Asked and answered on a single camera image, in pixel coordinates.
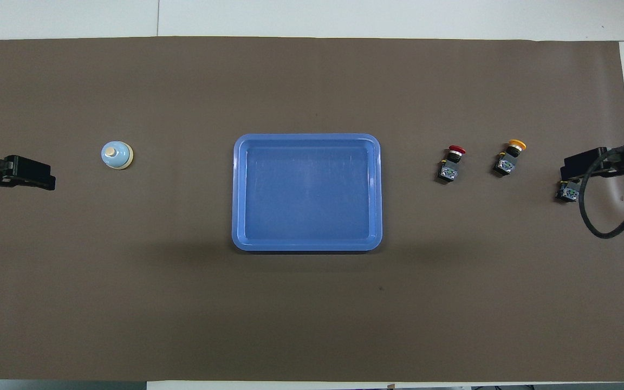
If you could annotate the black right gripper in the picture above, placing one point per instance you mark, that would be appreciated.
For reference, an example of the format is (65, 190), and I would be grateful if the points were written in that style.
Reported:
(571, 162)

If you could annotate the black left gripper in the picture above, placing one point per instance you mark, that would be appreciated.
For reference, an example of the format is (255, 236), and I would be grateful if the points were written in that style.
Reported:
(25, 168)

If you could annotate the green push button switch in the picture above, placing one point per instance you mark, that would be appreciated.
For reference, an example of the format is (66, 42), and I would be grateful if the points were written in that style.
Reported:
(567, 193)

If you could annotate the yellow push button switch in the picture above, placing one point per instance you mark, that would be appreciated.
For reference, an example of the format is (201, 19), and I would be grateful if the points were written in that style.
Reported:
(506, 164)

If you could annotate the red push button switch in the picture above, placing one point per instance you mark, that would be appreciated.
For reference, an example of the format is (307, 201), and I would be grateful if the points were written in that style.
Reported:
(449, 170)

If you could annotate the light blue call bell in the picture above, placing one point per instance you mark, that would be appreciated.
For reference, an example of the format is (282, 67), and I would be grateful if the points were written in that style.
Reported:
(116, 154)

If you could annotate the blue plastic tray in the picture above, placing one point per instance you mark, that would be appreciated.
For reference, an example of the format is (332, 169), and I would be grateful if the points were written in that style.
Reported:
(306, 195)

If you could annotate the brown table mat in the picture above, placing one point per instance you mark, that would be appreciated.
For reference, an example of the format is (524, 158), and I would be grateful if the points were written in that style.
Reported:
(312, 314)

